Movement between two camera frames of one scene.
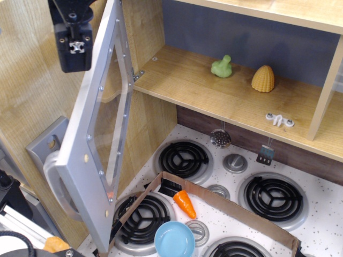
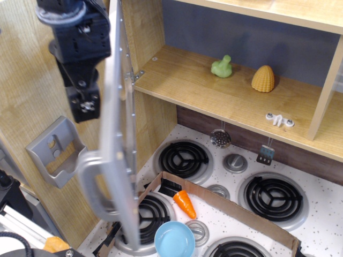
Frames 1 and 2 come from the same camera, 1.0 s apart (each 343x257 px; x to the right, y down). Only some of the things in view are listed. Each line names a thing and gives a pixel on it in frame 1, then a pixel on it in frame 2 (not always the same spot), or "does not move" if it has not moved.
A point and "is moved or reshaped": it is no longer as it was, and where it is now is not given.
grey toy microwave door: (81, 178) is moved or reshaped
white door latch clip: (278, 119) does not move
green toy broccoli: (223, 68) does not move
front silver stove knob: (201, 232) does not move
